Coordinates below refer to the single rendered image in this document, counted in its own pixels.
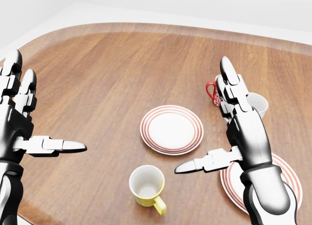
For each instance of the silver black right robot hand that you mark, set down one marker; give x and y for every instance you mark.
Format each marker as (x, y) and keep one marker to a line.
(248, 137)

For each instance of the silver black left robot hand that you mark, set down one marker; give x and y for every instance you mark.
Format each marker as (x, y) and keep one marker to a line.
(14, 122)

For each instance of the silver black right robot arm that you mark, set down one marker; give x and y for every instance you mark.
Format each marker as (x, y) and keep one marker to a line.
(265, 198)

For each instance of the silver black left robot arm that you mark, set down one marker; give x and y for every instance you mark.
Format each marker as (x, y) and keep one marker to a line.
(8, 193)

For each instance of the plain white mug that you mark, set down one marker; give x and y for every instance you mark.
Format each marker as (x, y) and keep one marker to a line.
(257, 103)

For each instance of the red and white patterned mug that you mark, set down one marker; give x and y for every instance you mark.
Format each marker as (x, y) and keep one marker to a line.
(212, 92)

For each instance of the white plate with red rings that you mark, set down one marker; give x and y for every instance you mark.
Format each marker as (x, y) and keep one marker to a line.
(290, 183)
(171, 129)

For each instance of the yellow and white mug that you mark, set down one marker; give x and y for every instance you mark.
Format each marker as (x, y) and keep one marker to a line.
(147, 186)

